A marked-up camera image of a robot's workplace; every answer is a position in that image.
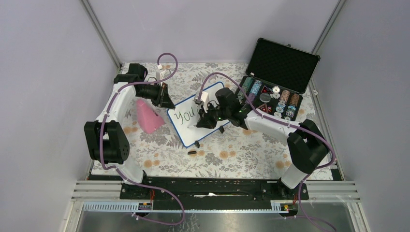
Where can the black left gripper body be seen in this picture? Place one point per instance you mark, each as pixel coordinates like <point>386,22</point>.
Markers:
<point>152,92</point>

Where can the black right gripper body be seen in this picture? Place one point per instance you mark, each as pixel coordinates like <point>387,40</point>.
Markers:
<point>218,113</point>

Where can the blue framed whiteboard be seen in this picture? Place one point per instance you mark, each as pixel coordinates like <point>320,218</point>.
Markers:
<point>185,114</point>

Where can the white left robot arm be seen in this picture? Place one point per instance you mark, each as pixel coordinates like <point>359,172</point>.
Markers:
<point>106,140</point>

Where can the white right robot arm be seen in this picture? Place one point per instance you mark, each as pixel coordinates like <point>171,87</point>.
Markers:
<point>306,144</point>

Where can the floral patterned table mat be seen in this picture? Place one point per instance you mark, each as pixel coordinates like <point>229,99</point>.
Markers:
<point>236,153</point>

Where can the pink triangular box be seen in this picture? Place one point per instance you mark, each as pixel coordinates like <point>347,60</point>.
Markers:
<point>147,118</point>

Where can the blue white poker chip stack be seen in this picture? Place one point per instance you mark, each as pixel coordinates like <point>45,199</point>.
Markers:
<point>255,88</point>

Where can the triangular black red dealer button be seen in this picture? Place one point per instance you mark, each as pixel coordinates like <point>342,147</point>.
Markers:
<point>267,90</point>

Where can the black poker chip case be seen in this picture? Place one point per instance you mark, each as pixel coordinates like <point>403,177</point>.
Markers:
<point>284,69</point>

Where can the left base wiring connector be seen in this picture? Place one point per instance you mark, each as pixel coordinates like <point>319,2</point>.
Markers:
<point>147,206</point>

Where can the base wiring connector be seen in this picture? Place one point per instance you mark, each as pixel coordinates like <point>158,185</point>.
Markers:
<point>291,209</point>
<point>147,206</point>

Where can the right base wiring connector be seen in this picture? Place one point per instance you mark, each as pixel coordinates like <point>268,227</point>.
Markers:
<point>291,209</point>

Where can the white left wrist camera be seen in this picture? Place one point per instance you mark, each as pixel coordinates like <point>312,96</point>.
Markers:
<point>162,73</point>

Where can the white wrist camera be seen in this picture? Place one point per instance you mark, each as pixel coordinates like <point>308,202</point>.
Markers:
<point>162,73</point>
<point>201,98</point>

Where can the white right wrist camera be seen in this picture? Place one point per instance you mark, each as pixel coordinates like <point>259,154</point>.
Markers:
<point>201,98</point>

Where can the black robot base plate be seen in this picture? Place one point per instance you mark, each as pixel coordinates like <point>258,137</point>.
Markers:
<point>174,193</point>

